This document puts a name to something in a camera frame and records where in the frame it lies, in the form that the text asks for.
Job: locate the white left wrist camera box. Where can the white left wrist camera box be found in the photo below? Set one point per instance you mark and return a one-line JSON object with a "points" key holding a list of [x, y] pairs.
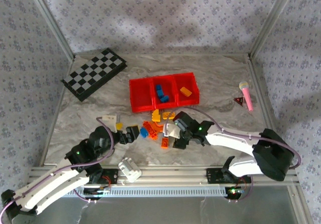
{"points": [[109, 119]]}

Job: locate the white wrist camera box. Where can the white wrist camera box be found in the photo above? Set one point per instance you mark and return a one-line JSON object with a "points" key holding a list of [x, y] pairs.
{"points": [[171, 131], [109, 119]]}

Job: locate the red three-compartment plastic bin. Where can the red three-compartment plastic bin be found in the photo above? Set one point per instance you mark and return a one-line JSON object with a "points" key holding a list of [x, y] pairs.
{"points": [[140, 96]]}

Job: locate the orange arch lego piece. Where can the orange arch lego piece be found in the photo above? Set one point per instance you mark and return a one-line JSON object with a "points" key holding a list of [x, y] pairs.
{"points": [[158, 126]]}

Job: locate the short orange lego brick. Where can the short orange lego brick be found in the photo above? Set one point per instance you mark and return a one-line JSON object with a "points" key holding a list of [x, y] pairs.
{"points": [[165, 143]]}

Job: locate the aluminium mounting rail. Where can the aluminium mounting rail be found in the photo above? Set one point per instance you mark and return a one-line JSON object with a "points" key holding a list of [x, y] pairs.
{"points": [[175, 175]]}

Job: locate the yellow stair-shaped lego piece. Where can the yellow stair-shaped lego piece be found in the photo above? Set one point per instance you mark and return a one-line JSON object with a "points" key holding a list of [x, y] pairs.
{"points": [[156, 116]]}

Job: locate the small red triangle piece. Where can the small red triangle piece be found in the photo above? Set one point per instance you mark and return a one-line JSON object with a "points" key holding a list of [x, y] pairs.
{"points": [[239, 100]]}

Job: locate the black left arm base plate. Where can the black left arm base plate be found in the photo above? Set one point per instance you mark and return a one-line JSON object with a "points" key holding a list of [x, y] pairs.
{"points": [[113, 176]]}

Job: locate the pink toy microphone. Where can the pink toy microphone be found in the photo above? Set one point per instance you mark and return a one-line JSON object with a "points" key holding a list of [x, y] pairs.
{"points": [[247, 97]]}

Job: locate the aluminium frame post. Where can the aluminium frame post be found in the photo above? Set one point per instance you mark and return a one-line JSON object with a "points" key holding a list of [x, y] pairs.
{"points": [[52, 23], [273, 18]]}

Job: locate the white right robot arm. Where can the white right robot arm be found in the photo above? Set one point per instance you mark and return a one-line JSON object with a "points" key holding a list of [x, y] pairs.
{"points": [[235, 139]]}

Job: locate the white ribbed plastic block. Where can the white ribbed plastic block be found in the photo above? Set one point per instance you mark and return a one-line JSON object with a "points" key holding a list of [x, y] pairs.
{"points": [[129, 170]]}

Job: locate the long orange lego brick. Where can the long orange lego brick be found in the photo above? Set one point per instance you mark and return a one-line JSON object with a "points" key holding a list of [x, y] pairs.
{"points": [[151, 131]]}

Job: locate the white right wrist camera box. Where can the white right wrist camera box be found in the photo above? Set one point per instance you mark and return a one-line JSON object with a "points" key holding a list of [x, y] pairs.
{"points": [[171, 131]]}

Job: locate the black and grey chessboard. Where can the black and grey chessboard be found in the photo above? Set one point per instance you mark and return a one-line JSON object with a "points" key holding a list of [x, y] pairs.
{"points": [[92, 73]]}

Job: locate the aluminium table side rail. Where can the aluminium table side rail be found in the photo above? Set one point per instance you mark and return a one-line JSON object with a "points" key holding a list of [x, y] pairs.
{"points": [[260, 96], [54, 123]]}

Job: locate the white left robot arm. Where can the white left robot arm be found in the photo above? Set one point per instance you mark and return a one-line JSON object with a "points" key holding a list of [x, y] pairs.
{"points": [[50, 186]]}

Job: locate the yellow lego brick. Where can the yellow lego brick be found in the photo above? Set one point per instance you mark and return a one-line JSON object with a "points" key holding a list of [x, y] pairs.
{"points": [[185, 91]]}

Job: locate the blue lego brick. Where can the blue lego brick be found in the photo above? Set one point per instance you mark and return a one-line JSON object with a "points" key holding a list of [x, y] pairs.
{"points": [[164, 99], [159, 87], [144, 132], [160, 93]]}

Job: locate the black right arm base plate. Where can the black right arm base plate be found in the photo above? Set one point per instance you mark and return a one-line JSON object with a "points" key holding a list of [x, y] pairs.
{"points": [[213, 175]]}

